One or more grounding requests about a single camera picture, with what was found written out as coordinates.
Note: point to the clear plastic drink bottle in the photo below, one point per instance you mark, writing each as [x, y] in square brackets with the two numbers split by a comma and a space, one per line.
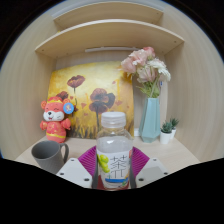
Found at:
[114, 146]

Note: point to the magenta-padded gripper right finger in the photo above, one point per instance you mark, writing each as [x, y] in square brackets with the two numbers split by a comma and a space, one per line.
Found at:
[150, 171]

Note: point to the red plush mouse toy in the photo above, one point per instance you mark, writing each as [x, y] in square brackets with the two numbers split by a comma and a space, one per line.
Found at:
[55, 128]

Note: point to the small succulent in white pot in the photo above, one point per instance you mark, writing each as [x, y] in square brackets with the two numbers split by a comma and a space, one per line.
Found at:
[174, 125]
[165, 135]

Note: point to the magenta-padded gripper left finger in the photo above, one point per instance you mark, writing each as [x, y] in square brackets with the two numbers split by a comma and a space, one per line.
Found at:
[76, 171]

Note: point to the tall teal vase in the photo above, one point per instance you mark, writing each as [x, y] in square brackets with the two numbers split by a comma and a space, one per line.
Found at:
[150, 120]

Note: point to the yellow poppy flower painting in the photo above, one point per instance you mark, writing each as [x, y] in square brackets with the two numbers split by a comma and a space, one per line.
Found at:
[100, 83]

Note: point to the pink and white flower bouquet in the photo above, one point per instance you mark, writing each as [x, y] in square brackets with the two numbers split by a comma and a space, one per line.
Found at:
[145, 68]

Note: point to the light wooden shelf unit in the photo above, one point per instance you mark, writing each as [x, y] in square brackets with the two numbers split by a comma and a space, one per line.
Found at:
[110, 33]

